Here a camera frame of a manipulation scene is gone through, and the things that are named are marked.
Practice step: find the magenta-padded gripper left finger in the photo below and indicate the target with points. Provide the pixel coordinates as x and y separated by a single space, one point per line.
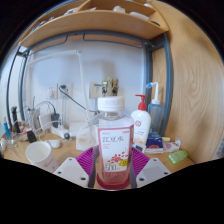
71 171

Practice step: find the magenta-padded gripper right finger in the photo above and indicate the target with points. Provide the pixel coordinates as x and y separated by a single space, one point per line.
153 171

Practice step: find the clear drink bottle red label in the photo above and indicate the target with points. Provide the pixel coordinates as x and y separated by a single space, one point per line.
115 143

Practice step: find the small white digital clock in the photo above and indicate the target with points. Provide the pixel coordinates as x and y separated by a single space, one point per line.
140 147

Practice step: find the small green pouch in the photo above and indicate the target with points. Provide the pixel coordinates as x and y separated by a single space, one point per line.
178 156

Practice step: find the dark blue small box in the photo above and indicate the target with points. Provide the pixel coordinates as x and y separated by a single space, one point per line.
154 141

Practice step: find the pink white small packet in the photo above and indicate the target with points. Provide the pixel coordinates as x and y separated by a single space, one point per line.
172 146

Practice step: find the white paper cup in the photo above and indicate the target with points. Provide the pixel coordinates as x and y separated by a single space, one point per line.
40 155

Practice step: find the white paper bag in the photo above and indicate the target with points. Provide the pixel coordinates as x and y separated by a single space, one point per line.
85 138

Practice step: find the white pump bottle red pump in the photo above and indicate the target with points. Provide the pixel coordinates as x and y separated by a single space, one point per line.
141 126

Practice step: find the black charger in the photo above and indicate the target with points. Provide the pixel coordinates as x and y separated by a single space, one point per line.
55 120

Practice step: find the black upright device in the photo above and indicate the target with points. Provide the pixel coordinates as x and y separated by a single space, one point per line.
15 120

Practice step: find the wooden shelf unit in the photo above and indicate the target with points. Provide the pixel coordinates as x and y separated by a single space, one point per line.
93 23

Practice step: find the white wall outlet panel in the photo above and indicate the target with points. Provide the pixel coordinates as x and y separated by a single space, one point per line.
53 91

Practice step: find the white wall box blue label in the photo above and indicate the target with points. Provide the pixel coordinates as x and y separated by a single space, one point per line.
95 90

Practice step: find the grey metal frame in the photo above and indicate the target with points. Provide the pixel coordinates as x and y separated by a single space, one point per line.
168 83

